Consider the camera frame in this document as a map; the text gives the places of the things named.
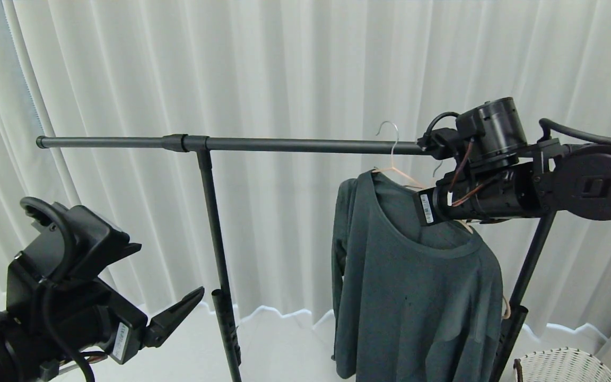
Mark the black clothes rack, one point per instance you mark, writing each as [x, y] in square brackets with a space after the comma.
[284, 144]

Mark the white laundry basket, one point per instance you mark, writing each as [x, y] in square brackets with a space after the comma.
[560, 366]

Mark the white curtain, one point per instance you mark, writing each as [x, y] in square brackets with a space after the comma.
[284, 63]

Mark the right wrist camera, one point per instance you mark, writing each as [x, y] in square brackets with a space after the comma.
[441, 146]

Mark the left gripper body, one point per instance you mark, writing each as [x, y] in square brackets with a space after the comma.
[88, 329]

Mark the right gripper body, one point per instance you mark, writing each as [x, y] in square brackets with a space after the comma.
[496, 196]

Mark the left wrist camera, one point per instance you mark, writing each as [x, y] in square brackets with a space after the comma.
[93, 233]

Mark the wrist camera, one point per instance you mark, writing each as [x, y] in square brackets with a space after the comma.
[93, 233]
[441, 146]

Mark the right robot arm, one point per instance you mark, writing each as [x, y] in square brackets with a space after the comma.
[597, 180]

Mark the dark green long-sleeved shirt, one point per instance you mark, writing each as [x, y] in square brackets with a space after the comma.
[417, 297]

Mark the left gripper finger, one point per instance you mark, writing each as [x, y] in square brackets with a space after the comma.
[167, 321]

